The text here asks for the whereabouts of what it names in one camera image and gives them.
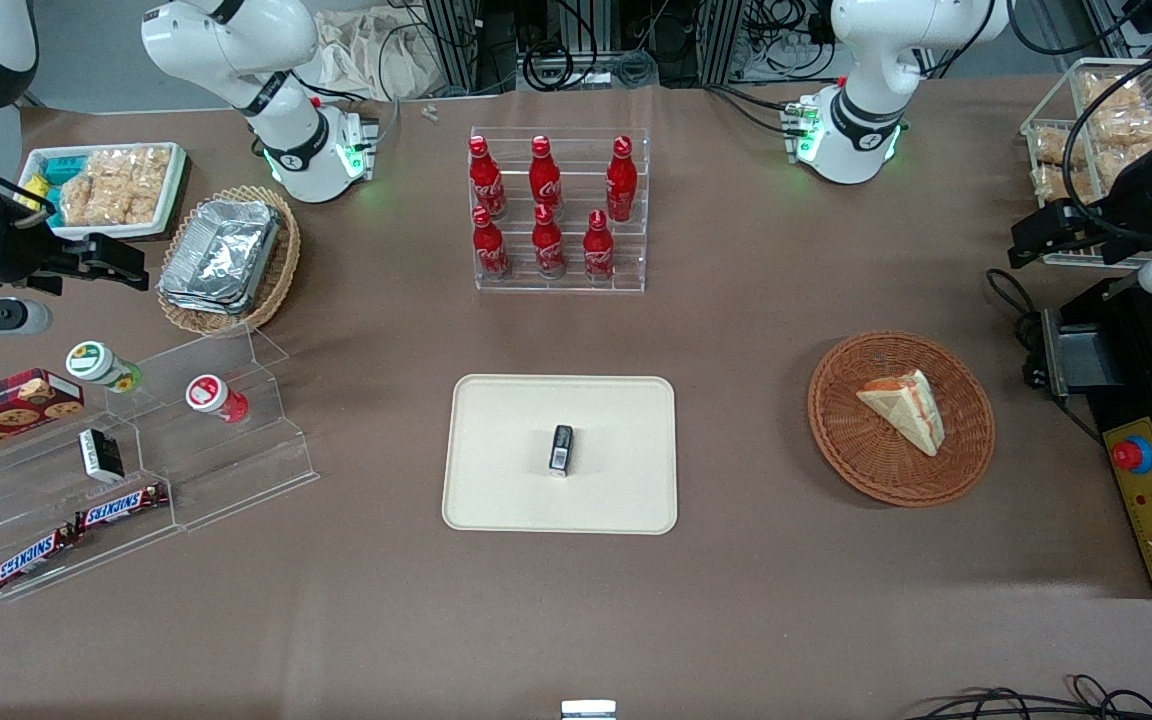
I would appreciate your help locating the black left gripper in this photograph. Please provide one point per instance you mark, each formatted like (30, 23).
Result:
(1108, 222)

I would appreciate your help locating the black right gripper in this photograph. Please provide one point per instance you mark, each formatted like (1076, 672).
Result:
(18, 257)

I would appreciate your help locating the triangular sandwich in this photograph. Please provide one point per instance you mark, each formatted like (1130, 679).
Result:
(906, 408)

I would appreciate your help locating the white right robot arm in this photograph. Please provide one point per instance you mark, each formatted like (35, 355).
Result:
(236, 40)

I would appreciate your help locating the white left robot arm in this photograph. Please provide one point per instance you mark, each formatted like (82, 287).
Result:
(866, 60)

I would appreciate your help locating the white rectangular snack tray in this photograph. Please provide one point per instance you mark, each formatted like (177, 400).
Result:
(174, 190)

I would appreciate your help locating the oval light wicker basket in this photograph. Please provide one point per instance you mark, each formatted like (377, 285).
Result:
(281, 270)

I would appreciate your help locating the round brown wicker basket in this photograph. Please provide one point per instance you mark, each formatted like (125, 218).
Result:
(856, 450)

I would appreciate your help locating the beige plastic tray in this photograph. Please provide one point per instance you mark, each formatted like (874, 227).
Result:
(506, 470)

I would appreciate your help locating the bagged rice cracker pack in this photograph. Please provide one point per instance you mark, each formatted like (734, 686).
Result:
(1111, 92)
(1126, 128)
(1051, 183)
(1051, 147)
(1111, 165)

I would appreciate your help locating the rice cracker packs pile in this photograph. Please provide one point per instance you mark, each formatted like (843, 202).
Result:
(116, 185)

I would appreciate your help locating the stacked aluminium foil trays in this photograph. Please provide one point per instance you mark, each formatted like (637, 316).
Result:
(221, 255)

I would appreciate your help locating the green sunflower lid cup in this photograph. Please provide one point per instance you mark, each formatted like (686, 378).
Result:
(96, 364)

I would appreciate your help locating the teal snack pack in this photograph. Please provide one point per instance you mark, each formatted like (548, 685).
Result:
(61, 168)

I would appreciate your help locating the red lid yogurt cup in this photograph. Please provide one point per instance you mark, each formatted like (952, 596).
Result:
(211, 395)

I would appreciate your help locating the black appliance housing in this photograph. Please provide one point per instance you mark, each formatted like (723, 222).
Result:
(1136, 400)

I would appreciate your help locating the red cookie box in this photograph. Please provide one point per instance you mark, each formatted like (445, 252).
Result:
(6, 410)

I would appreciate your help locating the black white small carton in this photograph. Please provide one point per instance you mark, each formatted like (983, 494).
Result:
(101, 455)

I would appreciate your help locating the red emergency stop button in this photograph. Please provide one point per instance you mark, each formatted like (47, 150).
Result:
(1133, 455)

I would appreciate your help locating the clear acrylic step shelf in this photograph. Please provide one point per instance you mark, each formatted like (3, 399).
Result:
(236, 470)

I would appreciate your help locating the snickers chocolate bar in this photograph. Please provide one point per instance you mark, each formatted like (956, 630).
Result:
(121, 507)
(31, 558)

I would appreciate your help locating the beige cloth bag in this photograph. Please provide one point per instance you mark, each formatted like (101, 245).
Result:
(376, 55)

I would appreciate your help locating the red cola bottle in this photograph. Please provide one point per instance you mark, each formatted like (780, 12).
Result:
(548, 248)
(598, 252)
(490, 250)
(545, 180)
(486, 185)
(621, 185)

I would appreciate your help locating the clear acrylic bottle rack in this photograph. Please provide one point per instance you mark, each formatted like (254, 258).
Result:
(576, 285)

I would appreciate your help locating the small black box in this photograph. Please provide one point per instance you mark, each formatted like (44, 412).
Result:
(561, 450)

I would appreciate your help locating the white grey device edge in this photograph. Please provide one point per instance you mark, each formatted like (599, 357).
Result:
(588, 710)

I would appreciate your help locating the aluminium frame post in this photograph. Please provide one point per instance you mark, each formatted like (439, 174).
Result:
(721, 35)
(456, 40)

